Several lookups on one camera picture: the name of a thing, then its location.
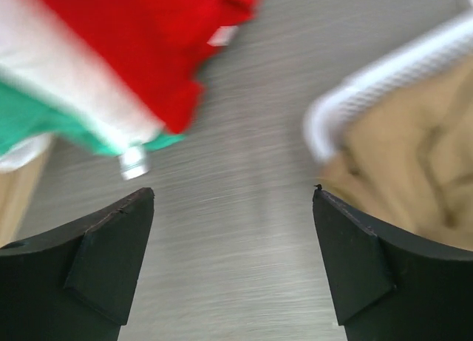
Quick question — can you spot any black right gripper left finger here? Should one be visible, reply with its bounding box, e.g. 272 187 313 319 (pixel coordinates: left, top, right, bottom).
1 188 154 340

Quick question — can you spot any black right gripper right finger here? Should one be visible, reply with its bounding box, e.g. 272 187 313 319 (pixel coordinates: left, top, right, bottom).
313 186 472 341

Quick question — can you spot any tan cloth garment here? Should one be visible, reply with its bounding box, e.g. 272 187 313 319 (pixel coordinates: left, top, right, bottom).
318 58 472 250

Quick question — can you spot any white rack foot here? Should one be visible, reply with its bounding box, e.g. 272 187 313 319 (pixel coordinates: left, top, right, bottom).
119 146 149 180

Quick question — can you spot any white long sleeve shirt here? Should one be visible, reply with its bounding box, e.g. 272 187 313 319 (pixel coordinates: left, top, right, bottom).
1 133 52 172

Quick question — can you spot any green hanging shirt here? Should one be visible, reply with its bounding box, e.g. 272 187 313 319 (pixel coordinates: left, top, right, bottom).
1 75 184 156

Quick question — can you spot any white plastic laundry basket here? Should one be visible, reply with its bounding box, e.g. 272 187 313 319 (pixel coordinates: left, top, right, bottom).
302 10 472 163

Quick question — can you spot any white hanging shirt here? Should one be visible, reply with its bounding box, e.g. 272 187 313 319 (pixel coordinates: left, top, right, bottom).
1 0 173 154

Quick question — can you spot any red hanging shirt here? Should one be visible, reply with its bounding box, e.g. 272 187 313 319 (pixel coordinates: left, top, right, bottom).
42 0 258 134

